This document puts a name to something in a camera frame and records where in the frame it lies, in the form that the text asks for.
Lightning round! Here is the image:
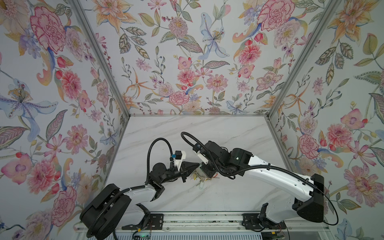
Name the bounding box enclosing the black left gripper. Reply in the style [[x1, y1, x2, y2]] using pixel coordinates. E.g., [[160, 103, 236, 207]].
[[158, 163, 199, 186]]

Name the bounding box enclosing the silver metal keyring with keys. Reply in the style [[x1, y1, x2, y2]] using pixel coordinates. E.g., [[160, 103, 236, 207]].
[[192, 168, 215, 190]]

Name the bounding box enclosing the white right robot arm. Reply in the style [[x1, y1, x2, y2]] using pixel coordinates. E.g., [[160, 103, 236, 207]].
[[193, 141, 324, 229]]

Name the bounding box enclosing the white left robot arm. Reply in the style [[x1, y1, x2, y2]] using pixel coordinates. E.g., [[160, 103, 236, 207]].
[[80, 162, 200, 240]]

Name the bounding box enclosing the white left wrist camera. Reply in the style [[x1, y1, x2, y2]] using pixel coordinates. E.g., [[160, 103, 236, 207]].
[[171, 151, 187, 171]]

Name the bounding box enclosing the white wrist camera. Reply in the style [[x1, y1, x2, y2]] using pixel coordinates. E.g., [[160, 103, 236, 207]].
[[171, 151, 187, 171], [193, 144, 209, 165]]

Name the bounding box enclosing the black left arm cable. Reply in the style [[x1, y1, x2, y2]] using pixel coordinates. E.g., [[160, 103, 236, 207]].
[[144, 137, 175, 185]]

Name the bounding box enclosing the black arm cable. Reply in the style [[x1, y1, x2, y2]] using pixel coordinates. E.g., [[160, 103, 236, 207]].
[[144, 137, 175, 185], [180, 131, 339, 226]]

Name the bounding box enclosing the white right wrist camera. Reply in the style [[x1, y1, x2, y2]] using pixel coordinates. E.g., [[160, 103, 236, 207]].
[[193, 144, 209, 165]]

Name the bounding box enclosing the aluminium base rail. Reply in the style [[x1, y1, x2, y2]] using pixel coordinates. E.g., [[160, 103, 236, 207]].
[[73, 210, 331, 233]]

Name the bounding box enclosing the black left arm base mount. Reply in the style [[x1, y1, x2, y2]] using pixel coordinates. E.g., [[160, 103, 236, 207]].
[[121, 214, 164, 231]]

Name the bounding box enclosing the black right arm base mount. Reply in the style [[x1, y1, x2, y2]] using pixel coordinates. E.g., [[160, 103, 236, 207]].
[[242, 213, 287, 232]]

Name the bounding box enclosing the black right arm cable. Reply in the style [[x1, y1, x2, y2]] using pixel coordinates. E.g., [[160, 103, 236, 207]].
[[180, 131, 339, 226]]

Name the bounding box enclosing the aluminium corner frame post right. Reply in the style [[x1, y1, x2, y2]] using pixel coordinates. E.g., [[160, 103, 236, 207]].
[[265, 0, 339, 120]]

